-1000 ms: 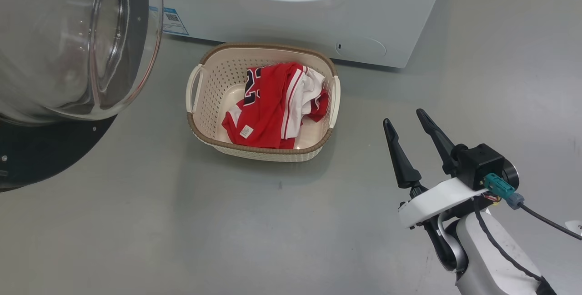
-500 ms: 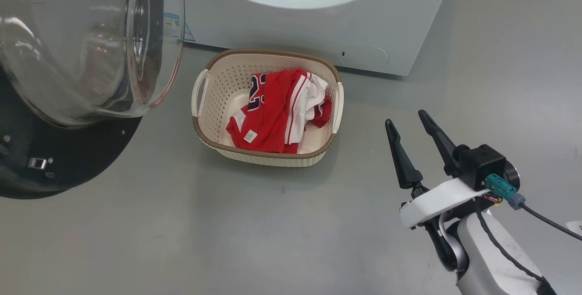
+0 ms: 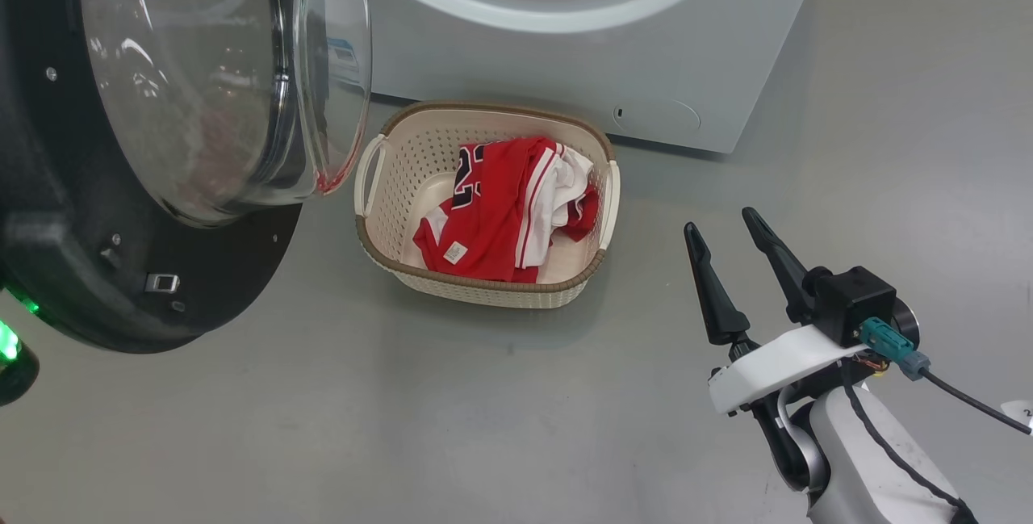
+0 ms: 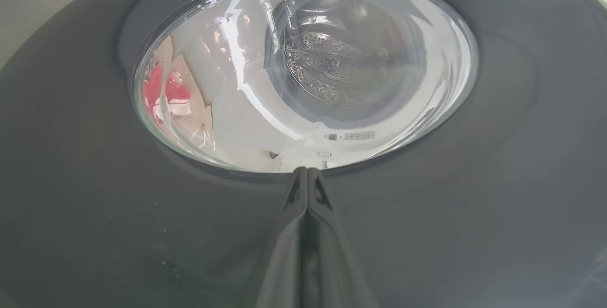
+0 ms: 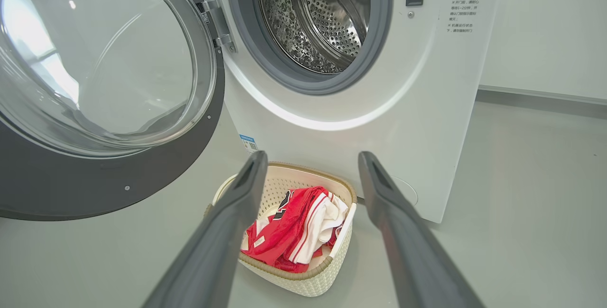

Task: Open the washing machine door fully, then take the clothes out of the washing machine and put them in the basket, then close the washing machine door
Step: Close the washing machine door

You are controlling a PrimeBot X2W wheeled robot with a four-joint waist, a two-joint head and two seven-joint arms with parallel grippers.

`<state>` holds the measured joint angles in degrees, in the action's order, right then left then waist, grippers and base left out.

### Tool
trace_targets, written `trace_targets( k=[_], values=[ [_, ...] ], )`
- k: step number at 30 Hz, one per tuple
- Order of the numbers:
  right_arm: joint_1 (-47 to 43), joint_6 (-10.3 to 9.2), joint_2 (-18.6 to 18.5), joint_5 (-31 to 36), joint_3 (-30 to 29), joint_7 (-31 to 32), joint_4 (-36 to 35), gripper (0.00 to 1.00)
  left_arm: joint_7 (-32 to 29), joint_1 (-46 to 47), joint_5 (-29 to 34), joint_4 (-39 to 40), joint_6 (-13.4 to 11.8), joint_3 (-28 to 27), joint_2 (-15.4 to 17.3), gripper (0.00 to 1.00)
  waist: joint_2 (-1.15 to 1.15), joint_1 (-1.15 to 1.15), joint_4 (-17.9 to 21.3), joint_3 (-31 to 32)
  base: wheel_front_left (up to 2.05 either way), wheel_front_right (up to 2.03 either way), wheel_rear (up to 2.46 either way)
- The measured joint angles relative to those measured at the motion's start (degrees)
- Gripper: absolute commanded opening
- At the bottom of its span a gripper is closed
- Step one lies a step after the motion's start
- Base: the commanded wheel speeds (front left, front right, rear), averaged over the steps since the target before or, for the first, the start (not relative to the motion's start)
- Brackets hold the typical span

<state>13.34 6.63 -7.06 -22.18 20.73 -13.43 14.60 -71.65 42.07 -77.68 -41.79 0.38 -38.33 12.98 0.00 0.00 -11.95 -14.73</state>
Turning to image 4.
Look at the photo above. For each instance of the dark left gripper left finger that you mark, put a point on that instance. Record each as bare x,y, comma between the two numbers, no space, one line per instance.
284,260

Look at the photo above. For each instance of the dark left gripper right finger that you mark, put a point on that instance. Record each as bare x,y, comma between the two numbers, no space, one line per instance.
332,260

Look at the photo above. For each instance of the black round glass washer door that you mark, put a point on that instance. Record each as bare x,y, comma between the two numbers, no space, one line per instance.
474,203

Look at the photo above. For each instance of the red basketball jersey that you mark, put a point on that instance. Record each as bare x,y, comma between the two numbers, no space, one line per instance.
176,92

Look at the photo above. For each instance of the cream perforated laundry basket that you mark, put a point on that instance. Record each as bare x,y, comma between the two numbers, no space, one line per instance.
199,118

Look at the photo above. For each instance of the stainless steel washing machine drum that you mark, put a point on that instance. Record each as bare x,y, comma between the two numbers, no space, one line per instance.
322,80

